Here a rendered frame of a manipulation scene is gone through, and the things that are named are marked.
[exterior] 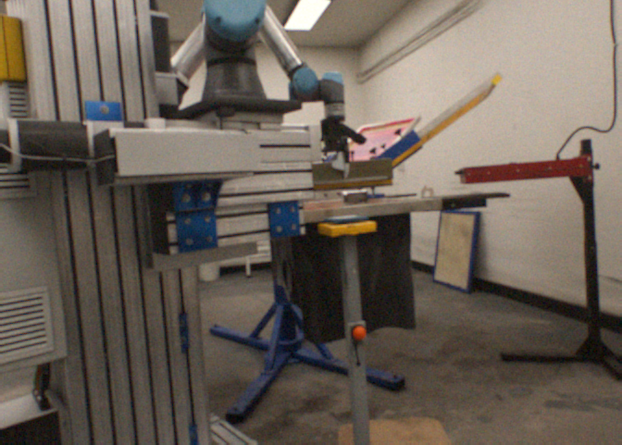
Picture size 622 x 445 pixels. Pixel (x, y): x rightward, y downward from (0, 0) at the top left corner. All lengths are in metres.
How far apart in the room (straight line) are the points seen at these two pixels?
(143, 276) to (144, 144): 0.41
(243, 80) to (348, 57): 5.78
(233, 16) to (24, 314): 0.68
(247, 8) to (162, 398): 0.87
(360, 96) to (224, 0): 5.84
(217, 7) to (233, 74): 0.17
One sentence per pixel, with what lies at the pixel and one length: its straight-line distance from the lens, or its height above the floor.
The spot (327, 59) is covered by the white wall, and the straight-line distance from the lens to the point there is 6.68.
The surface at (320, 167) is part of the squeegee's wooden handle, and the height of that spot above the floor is 1.12.
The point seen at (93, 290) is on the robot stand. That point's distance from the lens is 1.09.
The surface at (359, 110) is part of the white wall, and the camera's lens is 6.68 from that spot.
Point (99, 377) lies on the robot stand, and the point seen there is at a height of 0.69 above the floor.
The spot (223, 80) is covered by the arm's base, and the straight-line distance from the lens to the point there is 1.05.
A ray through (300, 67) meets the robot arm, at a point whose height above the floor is 1.43.
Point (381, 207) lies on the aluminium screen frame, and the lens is 1.51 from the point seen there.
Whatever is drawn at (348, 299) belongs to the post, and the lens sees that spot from 1.30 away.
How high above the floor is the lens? 1.06
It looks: 3 degrees down
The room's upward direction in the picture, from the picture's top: 4 degrees counter-clockwise
